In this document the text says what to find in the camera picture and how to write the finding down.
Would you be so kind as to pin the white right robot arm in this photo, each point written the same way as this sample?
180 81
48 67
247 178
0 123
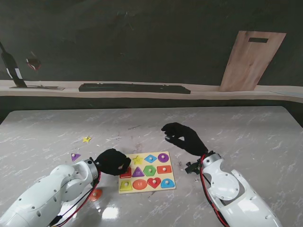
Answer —
232 196

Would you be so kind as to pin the black keyboard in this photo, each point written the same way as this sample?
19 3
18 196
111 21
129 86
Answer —
132 88

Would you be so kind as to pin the green knobbed puzzle piece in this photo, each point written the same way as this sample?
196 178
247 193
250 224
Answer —
123 155

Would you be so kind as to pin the blue diamond puzzle piece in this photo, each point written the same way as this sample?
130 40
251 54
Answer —
148 159

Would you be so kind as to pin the black bottle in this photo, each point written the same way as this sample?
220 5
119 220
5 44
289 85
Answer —
11 66

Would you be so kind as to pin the purple circle puzzle piece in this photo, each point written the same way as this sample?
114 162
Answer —
162 159

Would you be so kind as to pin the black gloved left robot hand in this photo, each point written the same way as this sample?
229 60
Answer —
111 163

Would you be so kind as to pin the yellow trapezoid puzzle piece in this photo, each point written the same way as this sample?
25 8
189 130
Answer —
126 187

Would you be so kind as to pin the orange oval puzzle piece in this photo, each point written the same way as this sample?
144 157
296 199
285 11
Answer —
97 196

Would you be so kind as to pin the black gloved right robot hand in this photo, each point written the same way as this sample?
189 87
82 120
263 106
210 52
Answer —
189 140

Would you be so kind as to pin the purple triangle puzzle piece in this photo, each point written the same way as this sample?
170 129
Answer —
74 156

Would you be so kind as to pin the thin flat wooden plate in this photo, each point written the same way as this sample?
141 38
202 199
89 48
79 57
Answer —
47 88

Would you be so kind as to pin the blue dome puzzle piece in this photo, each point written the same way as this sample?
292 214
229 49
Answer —
166 185

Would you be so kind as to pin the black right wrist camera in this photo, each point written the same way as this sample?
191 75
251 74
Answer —
193 168

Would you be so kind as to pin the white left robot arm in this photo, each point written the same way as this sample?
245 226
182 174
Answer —
47 196

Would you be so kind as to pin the yellow star puzzle piece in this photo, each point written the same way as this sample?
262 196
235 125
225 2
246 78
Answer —
86 140

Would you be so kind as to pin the red square puzzle piece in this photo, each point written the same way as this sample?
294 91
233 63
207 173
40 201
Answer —
127 175

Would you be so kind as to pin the wooden cutting board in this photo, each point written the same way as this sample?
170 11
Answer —
251 61

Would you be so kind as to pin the long wooden shelf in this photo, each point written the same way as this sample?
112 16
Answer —
151 95

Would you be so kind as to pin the wooden shape puzzle board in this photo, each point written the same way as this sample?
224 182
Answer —
142 191

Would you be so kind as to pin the red heart puzzle piece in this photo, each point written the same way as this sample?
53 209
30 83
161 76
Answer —
152 184

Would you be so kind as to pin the orange rectangle puzzle piece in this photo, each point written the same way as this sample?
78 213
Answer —
161 170

